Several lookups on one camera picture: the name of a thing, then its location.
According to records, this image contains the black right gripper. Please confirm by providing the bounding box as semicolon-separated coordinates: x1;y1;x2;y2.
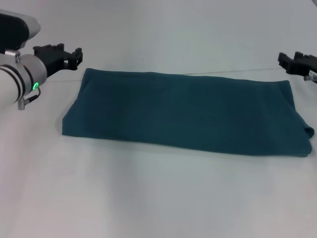
277;51;317;78

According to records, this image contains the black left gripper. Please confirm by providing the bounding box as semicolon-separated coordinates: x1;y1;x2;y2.
33;43;84;78

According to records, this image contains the teal blue shirt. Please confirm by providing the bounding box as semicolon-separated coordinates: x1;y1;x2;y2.
61;67;315;159

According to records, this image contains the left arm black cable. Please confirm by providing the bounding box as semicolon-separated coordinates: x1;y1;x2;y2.
16;88;42;110

